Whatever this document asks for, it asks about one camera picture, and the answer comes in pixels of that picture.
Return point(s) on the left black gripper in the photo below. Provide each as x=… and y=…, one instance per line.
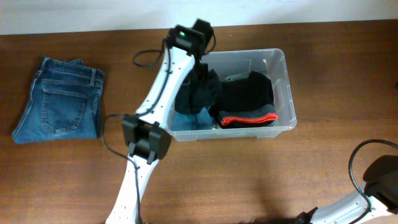
x=203, y=76

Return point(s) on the black shorts red waistband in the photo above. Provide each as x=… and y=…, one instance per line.
x=245, y=99

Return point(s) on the clear plastic storage bin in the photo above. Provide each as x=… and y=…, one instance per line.
x=272, y=62

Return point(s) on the black cloth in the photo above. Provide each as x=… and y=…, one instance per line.
x=195, y=94

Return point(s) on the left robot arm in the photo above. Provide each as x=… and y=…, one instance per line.
x=144, y=132

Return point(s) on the light blue denim shorts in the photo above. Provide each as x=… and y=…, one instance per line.
x=236, y=76

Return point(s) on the dark blue jeans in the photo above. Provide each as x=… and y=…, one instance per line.
x=64, y=103

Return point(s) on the small teal blue cloth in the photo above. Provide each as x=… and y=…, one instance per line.
x=192, y=122

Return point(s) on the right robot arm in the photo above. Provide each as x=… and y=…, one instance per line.
x=380, y=187

